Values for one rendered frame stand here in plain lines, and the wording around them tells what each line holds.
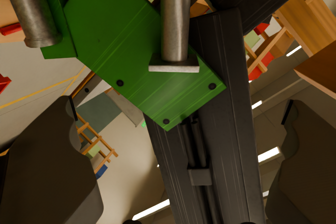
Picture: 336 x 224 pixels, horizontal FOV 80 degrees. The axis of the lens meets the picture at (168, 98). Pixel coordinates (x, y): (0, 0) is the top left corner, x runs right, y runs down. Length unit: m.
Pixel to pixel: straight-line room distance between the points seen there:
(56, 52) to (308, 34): 0.98
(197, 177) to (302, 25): 0.87
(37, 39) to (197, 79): 0.19
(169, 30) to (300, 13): 0.89
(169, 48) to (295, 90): 7.63
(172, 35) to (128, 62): 0.08
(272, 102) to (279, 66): 2.28
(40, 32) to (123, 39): 0.09
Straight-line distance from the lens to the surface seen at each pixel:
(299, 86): 7.80
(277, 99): 7.81
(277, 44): 4.19
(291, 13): 1.05
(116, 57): 0.27
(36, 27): 0.26
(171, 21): 0.21
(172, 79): 0.27
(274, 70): 9.65
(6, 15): 0.56
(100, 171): 6.43
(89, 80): 0.45
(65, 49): 0.29
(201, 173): 0.33
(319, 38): 1.10
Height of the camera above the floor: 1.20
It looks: 6 degrees up
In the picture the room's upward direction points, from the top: 138 degrees clockwise
